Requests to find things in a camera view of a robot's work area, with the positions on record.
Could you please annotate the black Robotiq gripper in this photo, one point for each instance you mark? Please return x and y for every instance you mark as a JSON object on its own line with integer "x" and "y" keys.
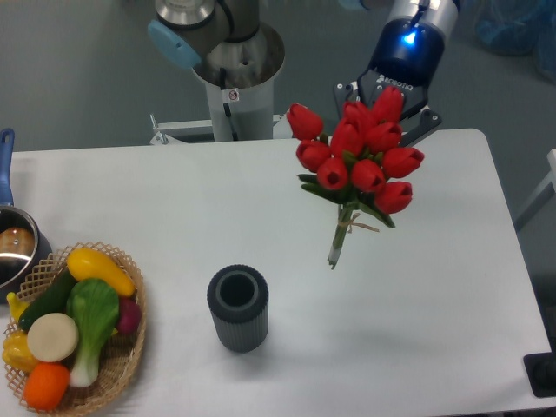
{"x": 406, "y": 57}

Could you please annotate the red tulip bouquet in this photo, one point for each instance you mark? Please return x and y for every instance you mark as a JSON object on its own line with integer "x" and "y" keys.
{"x": 362, "y": 167}

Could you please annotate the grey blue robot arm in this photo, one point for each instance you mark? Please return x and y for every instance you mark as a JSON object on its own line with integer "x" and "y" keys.
{"x": 185, "y": 32}

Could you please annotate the blue plastic bag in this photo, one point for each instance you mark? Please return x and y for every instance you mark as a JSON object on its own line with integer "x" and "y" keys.
{"x": 519, "y": 28}

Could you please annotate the dark grey ribbed vase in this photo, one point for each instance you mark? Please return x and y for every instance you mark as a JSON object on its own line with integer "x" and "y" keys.
{"x": 238, "y": 298}

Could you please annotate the black box at table edge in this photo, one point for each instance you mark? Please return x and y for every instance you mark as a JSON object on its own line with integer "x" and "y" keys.
{"x": 540, "y": 369}

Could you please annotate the purple red radish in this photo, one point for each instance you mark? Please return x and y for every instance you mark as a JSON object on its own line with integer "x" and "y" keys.
{"x": 130, "y": 316}

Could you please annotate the yellow squash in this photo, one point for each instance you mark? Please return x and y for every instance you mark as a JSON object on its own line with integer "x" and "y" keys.
{"x": 87, "y": 263}

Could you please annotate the green bok choy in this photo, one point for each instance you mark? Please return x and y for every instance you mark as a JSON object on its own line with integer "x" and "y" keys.
{"x": 94, "y": 307}

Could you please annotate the woven wicker basket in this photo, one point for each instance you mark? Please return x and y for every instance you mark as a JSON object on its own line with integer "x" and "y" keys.
{"x": 119, "y": 358}

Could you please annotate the dark green cucumber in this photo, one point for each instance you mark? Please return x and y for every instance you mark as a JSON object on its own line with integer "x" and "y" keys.
{"x": 52, "y": 300}

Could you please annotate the beige round mushroom cap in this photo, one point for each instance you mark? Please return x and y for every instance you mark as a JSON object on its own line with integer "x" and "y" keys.
{"x": 53, "y": 337}

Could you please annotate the yellow banana tip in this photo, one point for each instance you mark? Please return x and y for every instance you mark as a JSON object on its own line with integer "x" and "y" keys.
{"x": 16, "y": 306}

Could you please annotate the orange fruit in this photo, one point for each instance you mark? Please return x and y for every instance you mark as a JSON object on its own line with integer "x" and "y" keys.
{"x": 46, "y": 385}

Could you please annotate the yellow bell pepper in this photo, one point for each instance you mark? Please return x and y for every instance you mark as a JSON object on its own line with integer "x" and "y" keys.
{"x": 16, "y": 352}

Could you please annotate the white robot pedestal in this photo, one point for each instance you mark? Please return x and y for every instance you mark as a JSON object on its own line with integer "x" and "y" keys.
{"x": 239, "y": 83}

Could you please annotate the white frame leg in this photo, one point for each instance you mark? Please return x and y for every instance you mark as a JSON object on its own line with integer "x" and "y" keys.
{"x": 540, "y": 196}

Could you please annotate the white metal base bracket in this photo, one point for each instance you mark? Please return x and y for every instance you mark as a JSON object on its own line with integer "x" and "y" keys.
{"x": 240, "y": 127}

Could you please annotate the blue handled saucepan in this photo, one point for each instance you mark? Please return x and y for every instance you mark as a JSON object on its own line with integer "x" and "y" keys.
{"x": 23, "y": 244}

